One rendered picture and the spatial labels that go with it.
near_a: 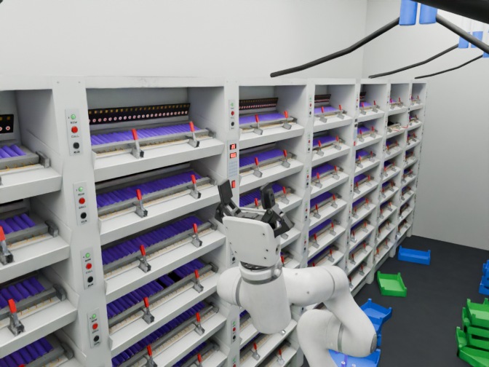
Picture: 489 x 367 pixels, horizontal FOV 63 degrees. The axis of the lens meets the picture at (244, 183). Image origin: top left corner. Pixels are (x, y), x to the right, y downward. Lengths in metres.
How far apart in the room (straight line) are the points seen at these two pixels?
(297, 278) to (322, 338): 0.32
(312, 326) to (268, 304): 0.44
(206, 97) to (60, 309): 0.94
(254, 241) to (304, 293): 0.26
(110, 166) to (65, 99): 0.23
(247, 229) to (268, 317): 0.20
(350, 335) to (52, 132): 0.96
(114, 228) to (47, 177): 0.27
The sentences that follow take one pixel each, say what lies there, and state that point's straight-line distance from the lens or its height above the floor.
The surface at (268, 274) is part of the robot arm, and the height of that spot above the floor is 1.44.
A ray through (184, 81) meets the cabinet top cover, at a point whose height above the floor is 1.79.
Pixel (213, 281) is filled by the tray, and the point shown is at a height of 0.96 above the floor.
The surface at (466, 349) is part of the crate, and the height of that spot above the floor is 0.04.
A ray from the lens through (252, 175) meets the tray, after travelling 1.89.
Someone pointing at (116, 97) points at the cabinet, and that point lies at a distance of 1.51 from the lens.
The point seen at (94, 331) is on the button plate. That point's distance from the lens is 1.39.
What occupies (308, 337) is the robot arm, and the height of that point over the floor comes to 1.08.
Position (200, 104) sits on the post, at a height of 1.70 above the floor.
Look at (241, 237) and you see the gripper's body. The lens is 0.76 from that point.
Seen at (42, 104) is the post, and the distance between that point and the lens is 1.20.
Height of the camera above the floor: 1.79
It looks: 14 degrees down
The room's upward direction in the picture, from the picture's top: straight up
